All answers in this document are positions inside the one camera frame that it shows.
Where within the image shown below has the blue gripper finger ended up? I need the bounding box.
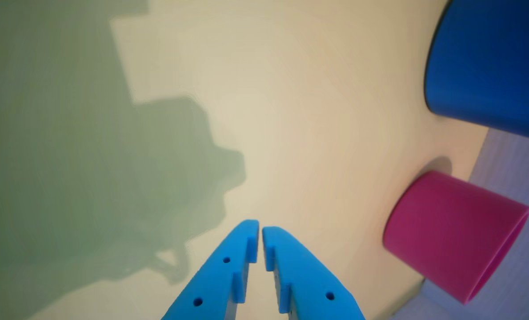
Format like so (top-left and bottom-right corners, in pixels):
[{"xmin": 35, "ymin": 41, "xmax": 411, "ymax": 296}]
[
  {"xmin": 161, "ymin": 219, "xmax": 260, "ymax": 320},
  {"xmin": 262, "ymin": 226, "xmax": 365, "ymax": 320}
]

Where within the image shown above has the pink round cup box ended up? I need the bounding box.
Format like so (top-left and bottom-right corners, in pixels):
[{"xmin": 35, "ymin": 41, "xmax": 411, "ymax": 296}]
[{"xmin": 383, "ymin": 171, "xmax": 529, "ymax": 305}]

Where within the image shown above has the blue round cup box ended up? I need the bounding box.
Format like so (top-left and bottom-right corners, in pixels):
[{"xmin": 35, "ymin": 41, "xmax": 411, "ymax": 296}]
[{"xmin": 424, "ymin": 0, "xmax": 529, "ymax": 144}]

